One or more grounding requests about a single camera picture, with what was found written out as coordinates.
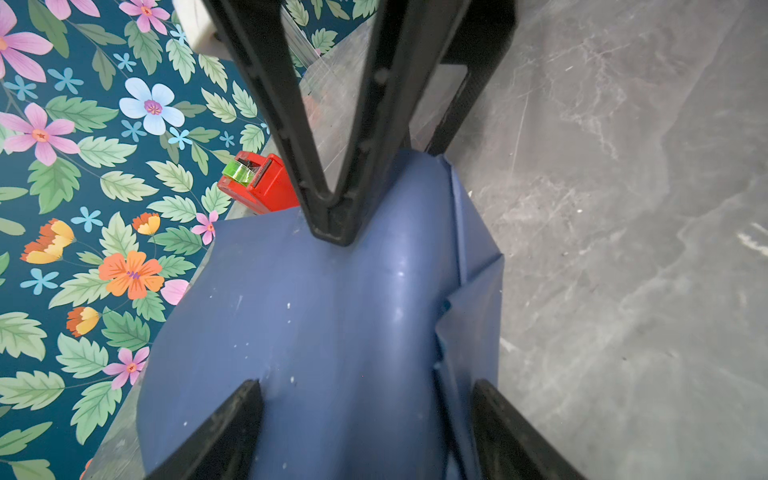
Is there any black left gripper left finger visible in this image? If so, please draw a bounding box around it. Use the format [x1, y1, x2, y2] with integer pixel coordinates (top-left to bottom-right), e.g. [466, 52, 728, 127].
[146, 380, 264, 480]

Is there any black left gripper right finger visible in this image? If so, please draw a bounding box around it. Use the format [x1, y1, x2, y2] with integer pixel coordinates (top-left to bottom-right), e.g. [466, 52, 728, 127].
[471, 379, 585, 480]

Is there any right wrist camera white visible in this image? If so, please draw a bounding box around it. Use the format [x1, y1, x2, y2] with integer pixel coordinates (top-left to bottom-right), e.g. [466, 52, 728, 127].
[172, 0, 232, 60]

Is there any red tape dispenser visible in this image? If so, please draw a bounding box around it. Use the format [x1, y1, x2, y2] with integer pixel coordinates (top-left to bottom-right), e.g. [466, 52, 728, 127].
[217, 151, 300, 215]

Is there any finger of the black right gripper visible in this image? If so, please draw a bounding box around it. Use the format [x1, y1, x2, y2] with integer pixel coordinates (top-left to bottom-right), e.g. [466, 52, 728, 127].
[426, 0, 517, 156]
[205, 1, 469, 246]

